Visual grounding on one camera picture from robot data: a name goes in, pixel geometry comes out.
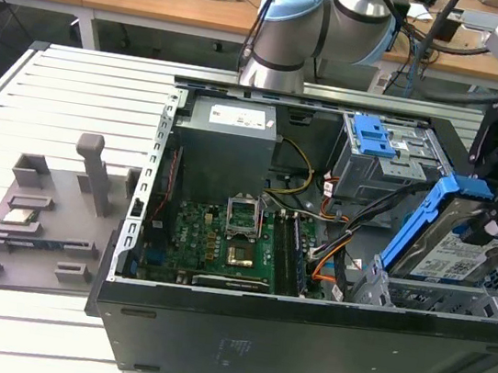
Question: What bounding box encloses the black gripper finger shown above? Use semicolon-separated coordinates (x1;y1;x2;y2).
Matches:
454;99;498;250

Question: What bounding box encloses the hard disk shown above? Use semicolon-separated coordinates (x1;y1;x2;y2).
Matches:
378;164;498;293

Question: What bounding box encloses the grey metal disk bay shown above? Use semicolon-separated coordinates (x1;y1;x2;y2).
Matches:
347;250;498;324

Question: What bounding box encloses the blue plastic drive latch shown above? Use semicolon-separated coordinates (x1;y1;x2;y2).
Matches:
348;112;403;161

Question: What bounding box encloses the grey metal drive cage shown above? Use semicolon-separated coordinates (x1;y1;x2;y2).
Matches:
321;112;453;214

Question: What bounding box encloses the RAM stick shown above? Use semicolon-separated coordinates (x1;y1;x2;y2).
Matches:
282;215;319;296
3;233;73;258

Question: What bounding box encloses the black RAM slot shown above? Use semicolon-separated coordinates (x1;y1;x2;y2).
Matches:
264;211;297;295

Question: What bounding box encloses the metal socket cover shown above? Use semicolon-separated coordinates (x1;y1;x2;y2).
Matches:
221;195;266;243

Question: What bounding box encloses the grey power supply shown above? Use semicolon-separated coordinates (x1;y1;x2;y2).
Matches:
166;92;282;199

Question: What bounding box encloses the CPU socket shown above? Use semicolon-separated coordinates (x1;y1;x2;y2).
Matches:
223;237;259;270

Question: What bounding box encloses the black graphics card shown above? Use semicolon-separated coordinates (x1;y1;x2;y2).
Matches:
177;268;272;297

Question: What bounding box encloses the green motherboard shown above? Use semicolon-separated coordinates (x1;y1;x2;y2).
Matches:
136;193;320;302

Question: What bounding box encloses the black PC case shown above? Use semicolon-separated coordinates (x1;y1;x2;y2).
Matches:
75;66;498;373

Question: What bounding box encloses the grey parts rack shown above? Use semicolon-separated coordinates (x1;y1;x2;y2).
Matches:
0;121;145;307

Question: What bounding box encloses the silver CPU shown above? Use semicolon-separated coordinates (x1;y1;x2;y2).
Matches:
0;206;38;228

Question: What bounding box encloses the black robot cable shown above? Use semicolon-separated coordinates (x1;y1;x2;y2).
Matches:
409;0;498;111

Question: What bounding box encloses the black cable bundle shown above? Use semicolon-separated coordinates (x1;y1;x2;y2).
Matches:
325;166;446;314

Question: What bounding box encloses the yellow wire bundle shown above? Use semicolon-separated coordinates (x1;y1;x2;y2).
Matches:
270;137;319;200

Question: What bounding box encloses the orange wire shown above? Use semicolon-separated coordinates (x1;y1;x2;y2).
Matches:
310;258;337;283

